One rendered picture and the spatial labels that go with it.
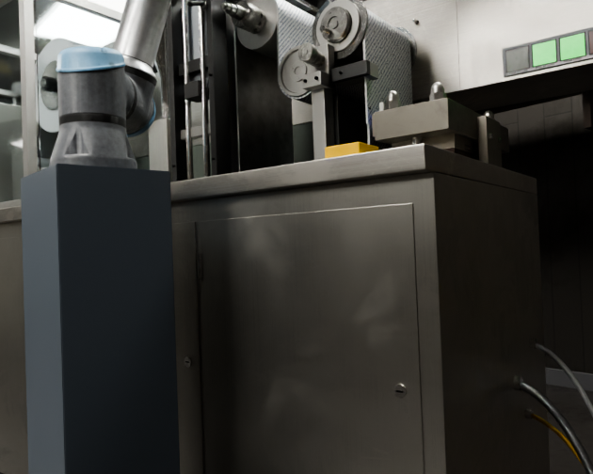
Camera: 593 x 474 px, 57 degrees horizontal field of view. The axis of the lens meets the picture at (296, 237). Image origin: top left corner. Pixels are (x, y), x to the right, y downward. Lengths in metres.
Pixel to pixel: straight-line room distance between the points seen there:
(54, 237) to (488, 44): 1.10
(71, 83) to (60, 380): 0.50
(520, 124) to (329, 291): 2.41
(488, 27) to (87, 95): 0.98
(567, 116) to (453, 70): 1.66
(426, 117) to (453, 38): 0.47
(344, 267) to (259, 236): 0.20
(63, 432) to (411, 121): 0.84
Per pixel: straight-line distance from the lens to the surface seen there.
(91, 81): 1.05
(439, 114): 1.12
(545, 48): 1.47
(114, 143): 1.03
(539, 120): 3.19
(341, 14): 1.31
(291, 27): 1.49
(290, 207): 1.00
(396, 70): 1.41
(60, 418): 0.98
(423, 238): 0.87
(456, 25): 1.57
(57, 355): 0.97
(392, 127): 1.16
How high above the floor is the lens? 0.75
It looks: 1 degrees up
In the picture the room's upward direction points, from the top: 2 degrees counter-clockwise
